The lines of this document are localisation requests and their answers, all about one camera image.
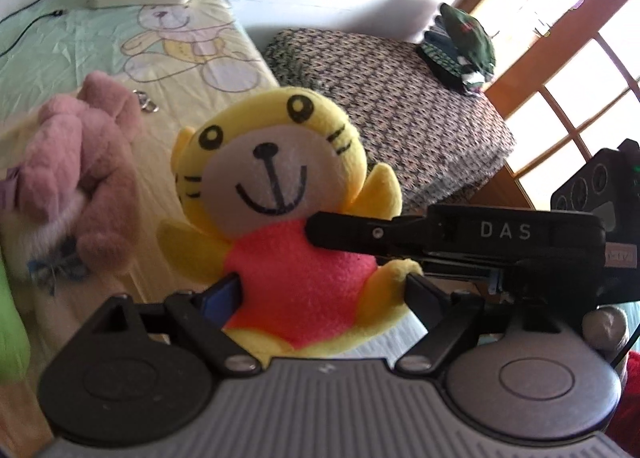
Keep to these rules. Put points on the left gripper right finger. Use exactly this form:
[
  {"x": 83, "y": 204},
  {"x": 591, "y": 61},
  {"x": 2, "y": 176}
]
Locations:
[{"x": 452, "y": 321}]

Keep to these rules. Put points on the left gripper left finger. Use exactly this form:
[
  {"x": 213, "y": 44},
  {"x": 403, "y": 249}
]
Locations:
[{"x": 196, "y": 323}]

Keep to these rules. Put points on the yellow tiger plush toy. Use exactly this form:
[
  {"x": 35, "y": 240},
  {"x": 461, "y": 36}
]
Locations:
[{"x": 247, "y": 181}]

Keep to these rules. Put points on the green plush toy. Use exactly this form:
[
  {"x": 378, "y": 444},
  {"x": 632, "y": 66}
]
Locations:
[{"x": 14, "y": 341}]

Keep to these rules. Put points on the dusty pink plush toy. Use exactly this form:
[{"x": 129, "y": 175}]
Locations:
[{"x": 111, "y": 118}]

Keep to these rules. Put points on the white fluffy plush toy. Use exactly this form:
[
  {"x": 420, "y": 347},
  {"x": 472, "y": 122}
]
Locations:
[{"x": 41, "y": 205}]

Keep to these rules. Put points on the patterned knit blanket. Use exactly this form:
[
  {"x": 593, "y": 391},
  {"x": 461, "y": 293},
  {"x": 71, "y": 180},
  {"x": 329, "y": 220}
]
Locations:
[{"x": 443, "y": 146}]

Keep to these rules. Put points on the folded green clothes pile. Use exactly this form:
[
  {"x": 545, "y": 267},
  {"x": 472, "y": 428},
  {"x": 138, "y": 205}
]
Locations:
[{"x": 458, "y": 51}]

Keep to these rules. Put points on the cartoon bear bed sheet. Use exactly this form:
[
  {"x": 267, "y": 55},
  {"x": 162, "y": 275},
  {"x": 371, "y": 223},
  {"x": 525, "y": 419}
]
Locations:
[{"x": 185, "y": 63}]

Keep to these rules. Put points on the wooden window frame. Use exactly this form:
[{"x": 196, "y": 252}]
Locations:
[{"x": 567, "y": 84}]

